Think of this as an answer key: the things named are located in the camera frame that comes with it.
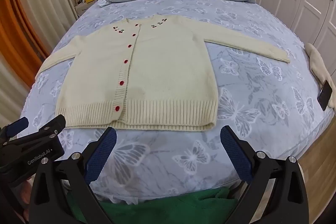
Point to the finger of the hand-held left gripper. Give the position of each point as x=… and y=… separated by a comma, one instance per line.
x=48, y=126
x=18, y=124

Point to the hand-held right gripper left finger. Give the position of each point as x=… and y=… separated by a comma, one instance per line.
x=101, y=155

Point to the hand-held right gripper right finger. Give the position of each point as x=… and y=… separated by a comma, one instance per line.
x=236, y=153

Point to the cream knit cardigan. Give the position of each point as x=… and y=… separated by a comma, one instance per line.
x=162, y=77

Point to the bed with butterfly sheet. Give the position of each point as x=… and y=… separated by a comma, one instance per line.
x=262, y=98

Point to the green cloth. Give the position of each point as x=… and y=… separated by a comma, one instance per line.
x=170, y=208

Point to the orange curtain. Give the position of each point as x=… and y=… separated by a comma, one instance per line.
x=23, y=27

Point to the black phone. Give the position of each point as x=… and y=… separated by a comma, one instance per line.
x=325, y=95

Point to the cream folded cloth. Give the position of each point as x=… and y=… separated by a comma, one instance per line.
x=317, y=66

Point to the white nightstand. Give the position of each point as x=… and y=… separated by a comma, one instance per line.
x=85, y=7

